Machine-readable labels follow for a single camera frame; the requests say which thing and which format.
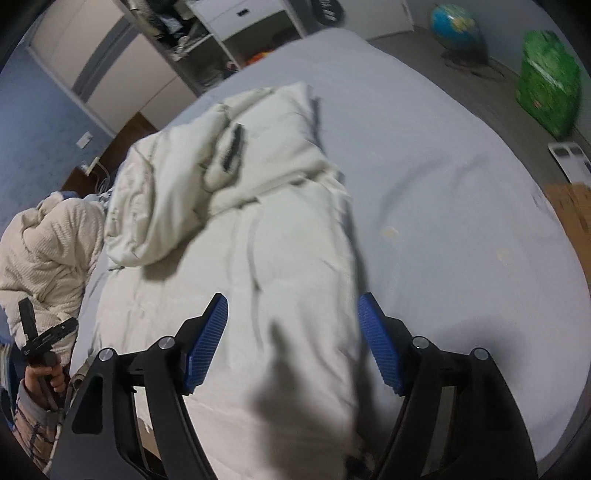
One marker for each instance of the grey bed sheet mattress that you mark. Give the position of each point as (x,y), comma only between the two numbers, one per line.
(452,234)

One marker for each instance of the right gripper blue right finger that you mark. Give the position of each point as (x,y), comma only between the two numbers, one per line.
(459,419)

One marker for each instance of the white drawer unit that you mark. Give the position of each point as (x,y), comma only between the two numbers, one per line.
(246,28)

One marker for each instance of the cream puffer jacket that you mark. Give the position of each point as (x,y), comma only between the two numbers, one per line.
(242,201)

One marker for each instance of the black Yonex racket bag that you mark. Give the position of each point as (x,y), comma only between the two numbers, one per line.
(327,12)

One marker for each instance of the person's left hand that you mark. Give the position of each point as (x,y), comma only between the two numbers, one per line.
(42,382)

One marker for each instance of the white bathroom scale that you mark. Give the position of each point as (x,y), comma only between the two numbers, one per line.
(573,162)

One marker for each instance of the open wardrobe shelf unit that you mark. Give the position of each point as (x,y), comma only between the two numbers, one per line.
(184,42)

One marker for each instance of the white wall socket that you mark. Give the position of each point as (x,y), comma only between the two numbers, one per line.
(84,140)

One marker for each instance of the green shopping bag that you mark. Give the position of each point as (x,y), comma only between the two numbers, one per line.
(549,86)

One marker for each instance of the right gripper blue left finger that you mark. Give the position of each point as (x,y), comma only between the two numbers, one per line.
(129,420)

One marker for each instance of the cream knitted blanket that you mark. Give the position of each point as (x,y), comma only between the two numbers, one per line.
(48,254)

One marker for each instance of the beige wardrobe sliding door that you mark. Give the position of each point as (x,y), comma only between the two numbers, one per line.
(98,55)

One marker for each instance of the brown wooden headboard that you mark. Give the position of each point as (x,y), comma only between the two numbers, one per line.
(102,175)

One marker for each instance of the white power strip charger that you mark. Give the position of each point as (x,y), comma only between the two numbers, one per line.
(88,168)

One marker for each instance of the blue globe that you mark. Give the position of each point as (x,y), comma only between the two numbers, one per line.
(458,32)

